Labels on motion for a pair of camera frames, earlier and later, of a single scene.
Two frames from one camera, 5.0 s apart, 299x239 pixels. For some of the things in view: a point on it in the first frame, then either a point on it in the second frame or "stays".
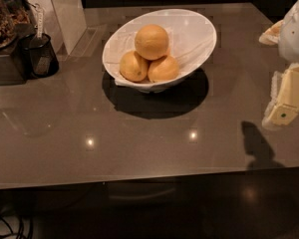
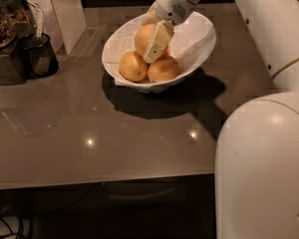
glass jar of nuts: x=9 y=9 stays
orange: x=151 y=42 stays
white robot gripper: x=295 y=34 -> x=170 y=4
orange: x=133 y=67 stays
